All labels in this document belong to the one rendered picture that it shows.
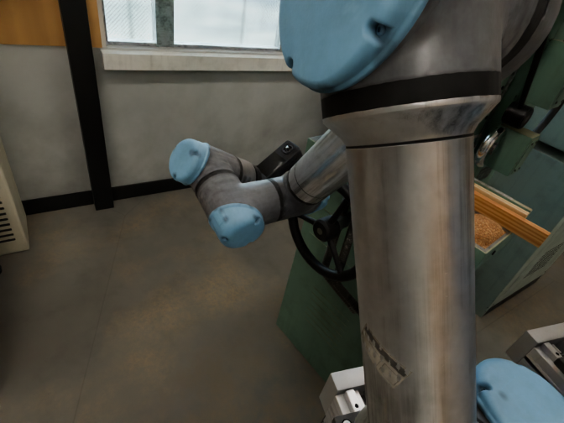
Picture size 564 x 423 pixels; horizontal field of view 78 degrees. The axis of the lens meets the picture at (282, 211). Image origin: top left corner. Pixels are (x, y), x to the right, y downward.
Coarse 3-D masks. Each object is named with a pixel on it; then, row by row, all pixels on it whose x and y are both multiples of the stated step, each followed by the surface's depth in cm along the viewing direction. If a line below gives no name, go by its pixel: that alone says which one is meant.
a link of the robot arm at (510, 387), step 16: (480, 368) 37; (496, 368) 37; (512, 368) 38; (528, 368) 39; (480, 384) 36; (496, 384) 35; (512, 384) 36; (528, 384) 37; (544, 384) 37; (480, 400) 34; (496, 400) 34; (512, 400) 34; (528, 400) 35; (544, 400) 36; (560, 400) 36; (480, 416) 34; (496, 416) 33; (512, 416) 33; (528, 416) 33; (544, 416) 34; (560, 416) 34
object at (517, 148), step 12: (516, 132) 95; (528, 132) 96; (504, 144) 98; (516, 144) 96; (528, 144) 94; (492, 156) 101; (504, 156) 99; (516, 156) 96; (492, 168) 102; (504, 168) 99; (516, 168) 99
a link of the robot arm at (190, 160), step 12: (180, 144) 57; (192, 144) 56; (204, 144) 57; (180, 156) 57; (192, 156) 55; (204, 156) 56; (216, 156) 58; (228, 156) 61; (180, 168) 56; (192, 168) 55; (204, 168) 56; (216, 168) 56; (228, 168) 58; (240, 168) 63; (180, 180) 56; (192, 180) 56; (240, 180) 63
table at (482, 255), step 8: (320, 136) 114; (312, 144) 111; (336, 192) 96; (512, 232) 88; (496, 240) 84; (504, 240) 86; (480, 248) 80; (488, 248) 80; (496, 248) 85; (480, 256) 80; (488, 256) 84; (480, 264) 82
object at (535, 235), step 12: (480, 204) 92; (492, 204) 89; (492, 216) 90; (504, 216) 88; (516, 216) 86; (516, 228) 87; (528, 228) 85; (540, 228) 84; (528, 240) 85; (540, 240) 83
